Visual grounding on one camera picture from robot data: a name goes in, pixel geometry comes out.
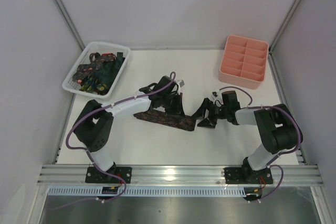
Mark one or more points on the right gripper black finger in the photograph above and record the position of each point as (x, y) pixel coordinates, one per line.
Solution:
(201, 111)
(207, 123)

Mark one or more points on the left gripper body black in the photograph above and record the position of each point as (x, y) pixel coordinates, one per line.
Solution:
(172, 100)

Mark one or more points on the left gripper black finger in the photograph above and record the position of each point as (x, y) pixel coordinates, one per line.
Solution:
(179, 107)
(161, 108)

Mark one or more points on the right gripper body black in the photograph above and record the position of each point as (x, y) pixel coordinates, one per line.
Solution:
(212, 111)

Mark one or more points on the dark brown floral tie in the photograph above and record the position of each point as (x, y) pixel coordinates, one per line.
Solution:
(185, 123)

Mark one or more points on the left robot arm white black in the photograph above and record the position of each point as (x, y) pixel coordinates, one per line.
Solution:
(92, 128)

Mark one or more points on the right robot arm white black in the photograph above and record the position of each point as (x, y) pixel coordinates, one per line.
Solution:
(278, 131)

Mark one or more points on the pink divided organizer tray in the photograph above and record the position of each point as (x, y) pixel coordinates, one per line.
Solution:
(244, 62)

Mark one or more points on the dark green tie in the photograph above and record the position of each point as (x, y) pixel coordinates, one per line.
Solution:
(105, 77)

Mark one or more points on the white plastic basket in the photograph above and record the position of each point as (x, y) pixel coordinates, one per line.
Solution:
(86, 88)

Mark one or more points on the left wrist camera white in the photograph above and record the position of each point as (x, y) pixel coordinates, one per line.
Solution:
(180, 83)

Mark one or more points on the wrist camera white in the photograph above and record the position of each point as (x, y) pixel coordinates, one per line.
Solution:
(180, 83)
(215, 96)

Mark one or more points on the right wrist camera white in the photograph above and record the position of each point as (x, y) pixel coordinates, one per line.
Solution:
(215, 96)

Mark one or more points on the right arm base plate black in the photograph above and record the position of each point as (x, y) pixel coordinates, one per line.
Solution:
(239, 175)

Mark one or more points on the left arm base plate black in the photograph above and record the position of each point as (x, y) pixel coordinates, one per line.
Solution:
(94, 176)

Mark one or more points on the aluminium mounting rail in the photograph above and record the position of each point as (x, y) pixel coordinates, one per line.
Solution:
(180, 175)

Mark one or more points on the white slotted cable duct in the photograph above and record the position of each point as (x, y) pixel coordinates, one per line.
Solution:
(149, 191)

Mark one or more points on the left aluminium corner post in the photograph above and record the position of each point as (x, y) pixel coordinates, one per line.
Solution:
(69, 23)

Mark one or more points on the aluminium corner post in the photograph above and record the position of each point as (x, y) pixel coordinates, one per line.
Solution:
(288, 17)
(69, 23)

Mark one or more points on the right aluminium corner post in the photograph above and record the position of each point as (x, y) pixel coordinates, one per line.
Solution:
(288, 17)

